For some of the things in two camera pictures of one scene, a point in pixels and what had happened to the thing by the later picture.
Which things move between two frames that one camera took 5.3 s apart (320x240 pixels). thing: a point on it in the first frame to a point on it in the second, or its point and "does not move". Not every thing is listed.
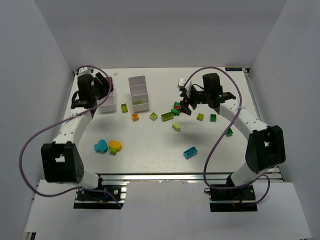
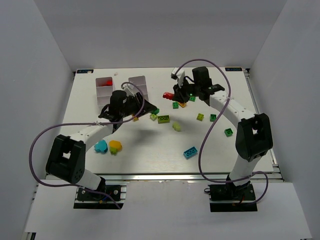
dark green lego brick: x=175 y=112 to x=155 y=112
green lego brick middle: x=213 y=117 does not move
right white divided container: x=139 y=93 does not move
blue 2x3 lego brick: x=190 y=152 does not move
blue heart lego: x=101 y=147 does not move
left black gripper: x=100 y=81 to x=139 y=104
